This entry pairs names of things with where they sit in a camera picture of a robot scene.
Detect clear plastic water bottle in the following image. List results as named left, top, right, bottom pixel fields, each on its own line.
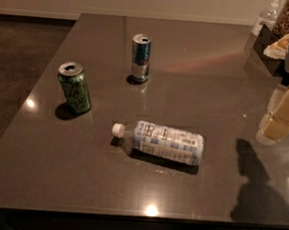
left=251, top=0, right=280, bottom=36

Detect black snack tray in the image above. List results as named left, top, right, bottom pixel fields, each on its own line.
left=250, top=23, right=289, bottom=79

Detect blue silver energy drink can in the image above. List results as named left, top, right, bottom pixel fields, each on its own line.
left=131, top=34, right=151, bottom=82

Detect blue plastic bottle white cap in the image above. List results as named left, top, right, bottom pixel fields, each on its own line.
left=112, top=120, right=204, bottom=166

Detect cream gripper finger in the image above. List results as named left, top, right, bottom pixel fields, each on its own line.
left=258, top=114, right=289, bottom=141
left=267, top=85, right=285, bottom=112

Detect green soda can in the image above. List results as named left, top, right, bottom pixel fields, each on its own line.
left=58, top=61, right=92, bottom=114

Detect pale snack packet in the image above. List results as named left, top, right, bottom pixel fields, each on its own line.
left=263, top=34, right=289, bottom=60

